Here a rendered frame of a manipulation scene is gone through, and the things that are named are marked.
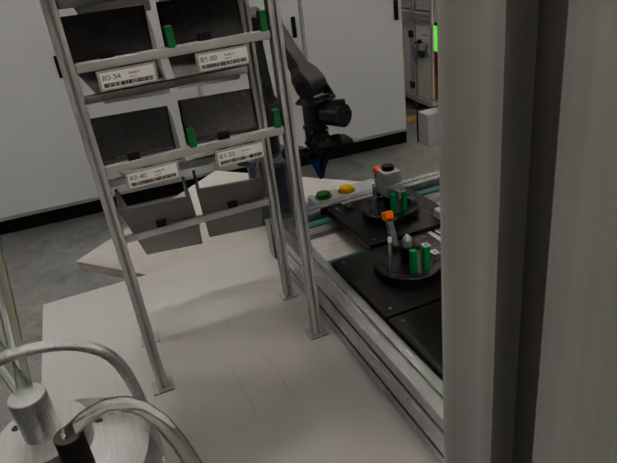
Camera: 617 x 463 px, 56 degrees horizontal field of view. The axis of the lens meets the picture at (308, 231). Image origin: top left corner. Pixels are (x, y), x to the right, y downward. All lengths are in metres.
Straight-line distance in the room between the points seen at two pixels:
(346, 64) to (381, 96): 0.40
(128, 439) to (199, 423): 0.64
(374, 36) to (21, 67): 2.44
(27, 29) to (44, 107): 0.48
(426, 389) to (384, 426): 0.12
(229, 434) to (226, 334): 0.29
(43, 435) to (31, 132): 3.92
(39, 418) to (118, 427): 0.06
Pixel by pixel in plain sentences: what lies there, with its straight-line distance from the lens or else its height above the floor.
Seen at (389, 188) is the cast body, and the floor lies 1.05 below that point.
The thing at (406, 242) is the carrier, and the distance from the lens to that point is 1.16.
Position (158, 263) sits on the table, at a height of 0.86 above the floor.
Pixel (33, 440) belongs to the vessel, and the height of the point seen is 1.32.
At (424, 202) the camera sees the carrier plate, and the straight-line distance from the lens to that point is 1.49.
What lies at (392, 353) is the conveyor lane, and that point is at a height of 0.96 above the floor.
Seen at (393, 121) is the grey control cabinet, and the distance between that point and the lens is 4.79.
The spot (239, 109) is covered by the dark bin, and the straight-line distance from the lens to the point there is 1.05.
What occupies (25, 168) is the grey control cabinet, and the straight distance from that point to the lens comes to 4.38.
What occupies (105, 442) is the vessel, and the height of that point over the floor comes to 1.30.
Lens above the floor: 1.59
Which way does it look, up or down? 27 degrees down
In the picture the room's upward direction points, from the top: 8 degrees counter-clockwise
